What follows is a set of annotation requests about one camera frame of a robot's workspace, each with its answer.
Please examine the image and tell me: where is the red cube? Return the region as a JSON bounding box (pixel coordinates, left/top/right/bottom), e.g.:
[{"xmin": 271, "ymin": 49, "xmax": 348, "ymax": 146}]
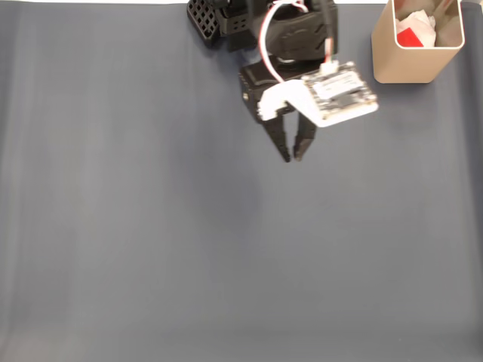
[{"xmin": 395, "ymin": 26, "xmax": 426, "ymax": 48}]

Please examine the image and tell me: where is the beige open box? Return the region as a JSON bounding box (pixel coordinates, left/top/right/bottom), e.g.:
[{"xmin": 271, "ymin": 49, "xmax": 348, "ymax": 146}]
[{"xmin": 371, "ymin": 0, "xmax": 466, "ymax": 84}]

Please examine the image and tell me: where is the grey table mat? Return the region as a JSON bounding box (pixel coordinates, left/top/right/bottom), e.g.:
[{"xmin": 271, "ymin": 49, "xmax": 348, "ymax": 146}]
[{"xmin": 0, "ymin": 2, "xmax": 483, "ymax": 362}]

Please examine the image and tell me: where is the white crumpled cloth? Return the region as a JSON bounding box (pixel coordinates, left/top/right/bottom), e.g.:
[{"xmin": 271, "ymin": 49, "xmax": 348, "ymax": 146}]
[{"xmin": 394, "ymin": 10, "xmax": 438, "ymax": 48}]

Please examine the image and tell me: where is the red white servo cable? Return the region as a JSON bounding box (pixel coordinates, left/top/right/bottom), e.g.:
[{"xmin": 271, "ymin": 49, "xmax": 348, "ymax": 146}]
[{"xmin": 259, "ymin": 0, "xmax": 309, "ymax": 83}]

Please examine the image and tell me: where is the white camera board with mount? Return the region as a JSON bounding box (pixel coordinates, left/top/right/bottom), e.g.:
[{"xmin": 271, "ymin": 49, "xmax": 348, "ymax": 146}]
[{"xmin": 258, "ymin": 62, "xmax": 380, "ymax": 128}]

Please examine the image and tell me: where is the black camera cable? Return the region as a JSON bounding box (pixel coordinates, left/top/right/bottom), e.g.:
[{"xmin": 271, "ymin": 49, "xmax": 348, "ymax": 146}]
[{"xmin": 320, "ymin": 0, "xmax": 339, "ymax": 75}]

